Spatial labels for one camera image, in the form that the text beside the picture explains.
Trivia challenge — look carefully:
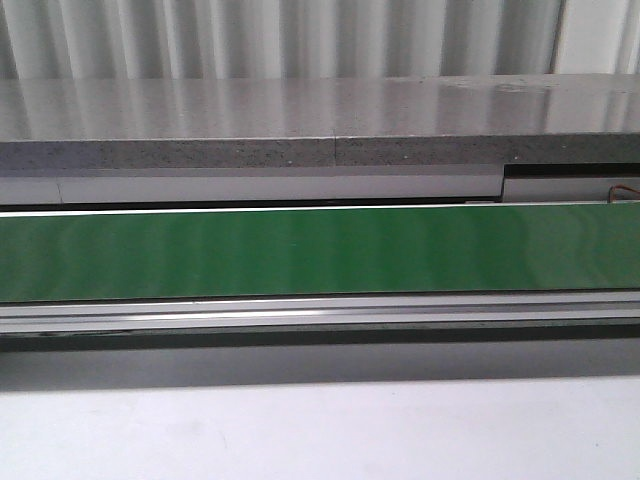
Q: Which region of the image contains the grey cabinet panel under counter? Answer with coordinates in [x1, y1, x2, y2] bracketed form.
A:
[1, 163, 639, 206]

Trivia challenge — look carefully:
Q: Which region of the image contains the green conveyor belt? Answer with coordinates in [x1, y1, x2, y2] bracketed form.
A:
[1, 202, 639, 303]

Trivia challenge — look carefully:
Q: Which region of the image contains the grey stone counter slab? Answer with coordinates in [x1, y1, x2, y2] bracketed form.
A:
[1, 74, 639, 171]

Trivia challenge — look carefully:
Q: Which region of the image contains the white pleated curtain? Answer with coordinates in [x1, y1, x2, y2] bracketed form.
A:
[1, 1, 639, 79]

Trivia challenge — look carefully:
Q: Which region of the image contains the aluminium conveyor frame rail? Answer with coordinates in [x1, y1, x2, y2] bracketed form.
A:
[1, 291, 639, 334]

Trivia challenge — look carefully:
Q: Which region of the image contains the red wire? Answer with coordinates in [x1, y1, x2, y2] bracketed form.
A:
[606, 185, 640, 204]

